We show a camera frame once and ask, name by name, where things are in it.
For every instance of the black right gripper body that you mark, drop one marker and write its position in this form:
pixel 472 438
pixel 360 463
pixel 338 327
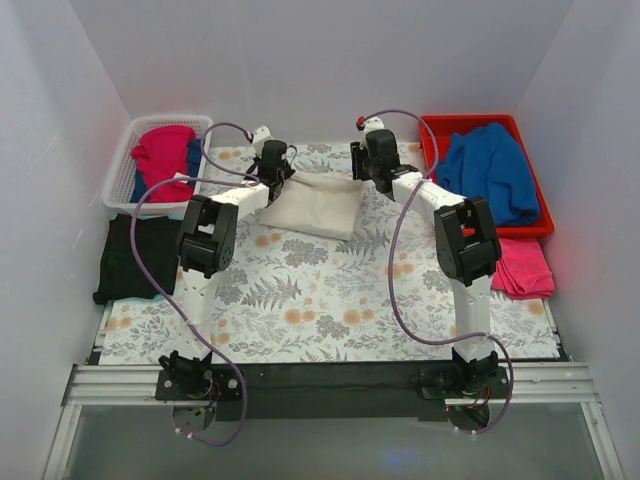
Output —
pixel 361 167

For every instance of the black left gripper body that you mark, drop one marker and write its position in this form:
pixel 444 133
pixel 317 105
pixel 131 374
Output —
pixel 279 176

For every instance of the cream t shirt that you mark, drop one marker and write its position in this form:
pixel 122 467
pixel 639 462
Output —
pixel 324 205

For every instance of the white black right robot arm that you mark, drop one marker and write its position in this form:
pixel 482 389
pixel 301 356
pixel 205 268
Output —
pixel 467 250

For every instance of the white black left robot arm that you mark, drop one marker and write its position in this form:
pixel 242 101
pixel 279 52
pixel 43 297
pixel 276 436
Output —
pixel 205 246

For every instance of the red plastic bin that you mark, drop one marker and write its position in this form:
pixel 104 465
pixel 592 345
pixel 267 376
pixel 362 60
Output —
pixel 435 139

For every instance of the navy t shirt in basket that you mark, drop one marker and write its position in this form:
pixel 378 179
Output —
pixel 172 193

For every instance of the blue t shirt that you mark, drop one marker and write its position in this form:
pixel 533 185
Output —
pixel 488 162

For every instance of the magenta t shirt in basket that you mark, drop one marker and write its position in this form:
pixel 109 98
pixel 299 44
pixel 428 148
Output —
pixel 164 153

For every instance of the folded black t shirt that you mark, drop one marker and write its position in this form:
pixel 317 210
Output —
pixel 120 275

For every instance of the folded pink t shirt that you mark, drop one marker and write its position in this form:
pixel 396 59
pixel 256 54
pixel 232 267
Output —
pixel 522 272

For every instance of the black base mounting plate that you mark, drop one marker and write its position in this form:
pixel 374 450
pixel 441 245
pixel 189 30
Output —
pixel 305 391

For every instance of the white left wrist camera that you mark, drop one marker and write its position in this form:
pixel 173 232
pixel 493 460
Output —
pixel 259 136

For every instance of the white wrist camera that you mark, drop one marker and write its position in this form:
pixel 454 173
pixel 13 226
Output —
pixel 259 136
pixel 367 124

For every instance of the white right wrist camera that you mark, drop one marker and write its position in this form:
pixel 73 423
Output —
pixel 367 124

